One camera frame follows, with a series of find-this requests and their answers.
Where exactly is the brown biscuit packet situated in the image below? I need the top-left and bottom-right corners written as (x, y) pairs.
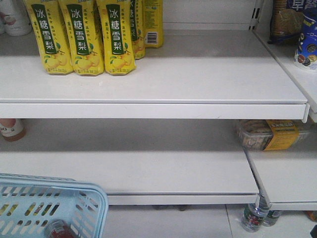
top-left (270, 0), bottom-right (306, 44)

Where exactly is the yellow pear drink carton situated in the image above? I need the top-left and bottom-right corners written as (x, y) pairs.
top-left (97, 0), bottom-right (136, 75)
top-left (23, 0), bottom-right (73, 75)
top-left (130, 0), bottom-right (145, 60)
top-left (58, 0), bottom-right (105, 76)
top-left (143, 0), bottom-right (164, 48)

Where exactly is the clear water bottle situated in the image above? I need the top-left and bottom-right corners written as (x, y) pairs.
top-left (241, 203), bottom-right (269, 233)
top-left (263, 210), bottom-right (283, 227)

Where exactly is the white peach drink bottle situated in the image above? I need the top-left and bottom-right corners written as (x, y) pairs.
top-left (0, 0), bottom-right (32, 37)

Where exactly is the blue white snack cup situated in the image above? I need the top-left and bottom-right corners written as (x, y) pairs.
top-left (294, 7), bottom-right (317, 72)

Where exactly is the red coca-cola can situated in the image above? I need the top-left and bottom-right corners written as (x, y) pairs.
top-left (44, 220), bottom-right (76, 238)

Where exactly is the light blue plastic basket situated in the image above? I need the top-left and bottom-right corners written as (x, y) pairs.
top-left (0, 174), bottom-right (108, 238)

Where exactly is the white metal shelf unit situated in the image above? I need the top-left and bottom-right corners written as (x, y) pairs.
top-left (0, 0), bottom-right (317, 238)

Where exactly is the cookie tray yellow band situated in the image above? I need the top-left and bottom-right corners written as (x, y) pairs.
top-left (235, 119), bottom-right (313, 151)

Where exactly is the orange labelled drink bottle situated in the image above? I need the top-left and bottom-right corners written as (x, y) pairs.
top-left (0, 119), bottom-right (26, 142)

